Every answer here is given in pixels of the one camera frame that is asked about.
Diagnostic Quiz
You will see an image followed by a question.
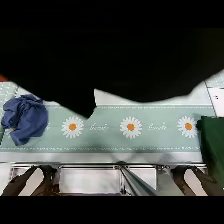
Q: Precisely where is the blue garment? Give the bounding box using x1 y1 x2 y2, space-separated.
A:
0 94 50 147

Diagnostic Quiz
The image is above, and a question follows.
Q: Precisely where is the dark green garment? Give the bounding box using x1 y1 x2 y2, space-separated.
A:
195 115 224 187

